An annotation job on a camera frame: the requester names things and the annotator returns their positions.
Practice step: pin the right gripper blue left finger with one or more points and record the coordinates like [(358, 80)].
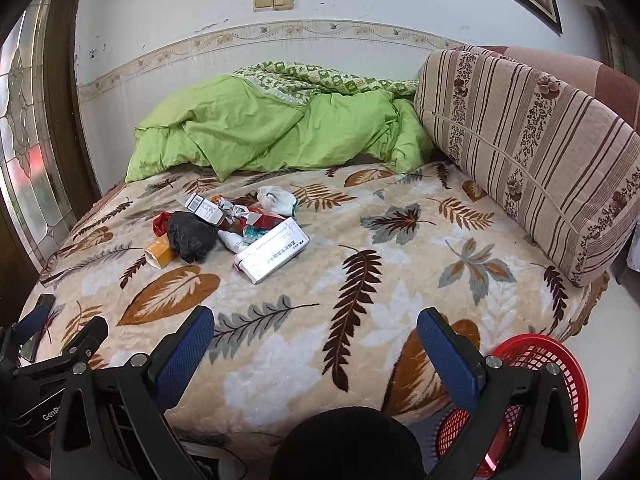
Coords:
[(176, 358)]

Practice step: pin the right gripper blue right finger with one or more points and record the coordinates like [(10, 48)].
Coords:
[(458, 364)]

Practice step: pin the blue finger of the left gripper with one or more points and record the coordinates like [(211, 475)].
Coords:
[(85, 344), (34, 321)]

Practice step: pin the orange cream box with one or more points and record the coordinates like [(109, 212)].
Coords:
[(159, 253)]

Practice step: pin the black plastic bag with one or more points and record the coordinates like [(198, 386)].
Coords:
[(190, 237)]

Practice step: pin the white blue medicine box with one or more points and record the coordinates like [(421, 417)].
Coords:
[(281, 244)]

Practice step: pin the white plastic bottle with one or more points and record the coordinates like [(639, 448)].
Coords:
[(232, 241)]

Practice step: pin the red wrapper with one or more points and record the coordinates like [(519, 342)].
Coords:
[(160, 223)]

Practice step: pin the teal tissue pack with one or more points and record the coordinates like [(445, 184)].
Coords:
[(253, 233)]

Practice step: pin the small white blue box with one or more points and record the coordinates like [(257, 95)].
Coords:
[(204, 209)]

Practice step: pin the red torn carton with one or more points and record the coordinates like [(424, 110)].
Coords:
[(258, 219)]

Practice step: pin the red plastic basket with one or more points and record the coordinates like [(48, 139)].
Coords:
[(544, 442)]

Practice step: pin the leaf patterned bed blanket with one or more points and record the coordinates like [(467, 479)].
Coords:
[(335, 326)]

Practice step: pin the stained glass door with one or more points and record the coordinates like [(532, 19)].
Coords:
[(31, 184)]

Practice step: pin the orange foil wrapper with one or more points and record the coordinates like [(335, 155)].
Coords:
[(229, 208)]

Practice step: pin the white crumpled sock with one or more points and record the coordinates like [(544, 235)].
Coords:
[(276, 200)]

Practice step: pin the striped floral headboard cushion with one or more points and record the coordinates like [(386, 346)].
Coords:
[(559, 162)]

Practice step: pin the green quilt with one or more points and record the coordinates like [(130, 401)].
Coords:
[(282, 115)]

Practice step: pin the pink headboard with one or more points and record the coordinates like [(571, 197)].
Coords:
[(614, 89)]

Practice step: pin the beige wall switch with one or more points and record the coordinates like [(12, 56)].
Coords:
[(273, 5)]

